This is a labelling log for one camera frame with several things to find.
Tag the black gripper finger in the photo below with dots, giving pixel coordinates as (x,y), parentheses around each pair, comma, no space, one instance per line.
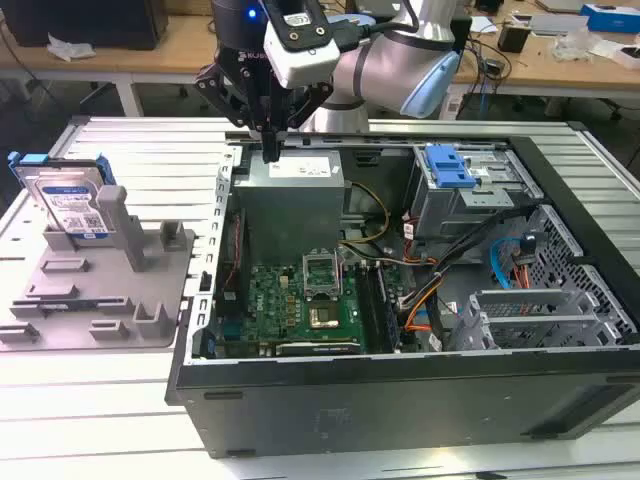
(312,102)
(220,87)

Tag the hard disk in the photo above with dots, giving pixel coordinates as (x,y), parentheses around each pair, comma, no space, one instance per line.
(65,200)

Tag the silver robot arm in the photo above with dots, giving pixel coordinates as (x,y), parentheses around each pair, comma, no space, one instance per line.
(385,65)

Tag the metal disk bay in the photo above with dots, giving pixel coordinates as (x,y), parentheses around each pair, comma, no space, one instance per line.
(525,300)

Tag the wooden desk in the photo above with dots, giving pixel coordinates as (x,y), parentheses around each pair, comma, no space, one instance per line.
(175,55)

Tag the grey power supply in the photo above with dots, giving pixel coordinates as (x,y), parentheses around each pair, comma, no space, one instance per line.
(290,210)

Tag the black computer tower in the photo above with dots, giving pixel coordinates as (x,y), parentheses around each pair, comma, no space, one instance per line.
(100,25)

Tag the blue drive latch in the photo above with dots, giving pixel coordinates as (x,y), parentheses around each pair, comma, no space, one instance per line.
(450,170)

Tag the white crumpled plastic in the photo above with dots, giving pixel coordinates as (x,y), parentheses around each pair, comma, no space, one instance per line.
(70,47)

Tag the metal optical drive cage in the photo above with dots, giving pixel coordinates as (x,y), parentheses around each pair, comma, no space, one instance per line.
(450,210)

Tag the white paper sheet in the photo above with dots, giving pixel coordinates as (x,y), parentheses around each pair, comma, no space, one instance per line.
(484,25)

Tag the green motherboard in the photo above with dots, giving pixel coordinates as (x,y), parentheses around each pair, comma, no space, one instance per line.
(280,310)

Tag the small black box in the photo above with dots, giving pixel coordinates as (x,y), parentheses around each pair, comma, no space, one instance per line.
(512,37)

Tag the black RAM slot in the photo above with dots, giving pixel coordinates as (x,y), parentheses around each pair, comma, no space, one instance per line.
(382,307)
(365,307)
(374,307)

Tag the CPU socket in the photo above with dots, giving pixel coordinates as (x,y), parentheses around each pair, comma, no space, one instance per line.
(324,318)

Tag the grey parts rack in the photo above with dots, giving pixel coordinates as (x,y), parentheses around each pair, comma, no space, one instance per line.
(100,280)

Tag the black graphics card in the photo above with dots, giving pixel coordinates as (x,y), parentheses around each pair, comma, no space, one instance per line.
(320,348)

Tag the grey flat device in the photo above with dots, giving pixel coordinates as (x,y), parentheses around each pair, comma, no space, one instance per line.
(555,24)

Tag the RAM stick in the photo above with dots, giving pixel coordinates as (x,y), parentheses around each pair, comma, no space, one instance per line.
(65,303)

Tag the clear plastic bags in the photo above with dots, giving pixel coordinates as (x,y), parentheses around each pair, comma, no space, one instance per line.
(575,42)

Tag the blue cardboard box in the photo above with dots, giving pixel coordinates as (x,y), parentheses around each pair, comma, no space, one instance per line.
(610,20)

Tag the black PC case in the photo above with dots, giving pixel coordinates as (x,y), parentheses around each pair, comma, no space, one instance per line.
(400,410)

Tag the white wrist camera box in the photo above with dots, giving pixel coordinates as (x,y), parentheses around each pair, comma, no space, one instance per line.
(305,65)

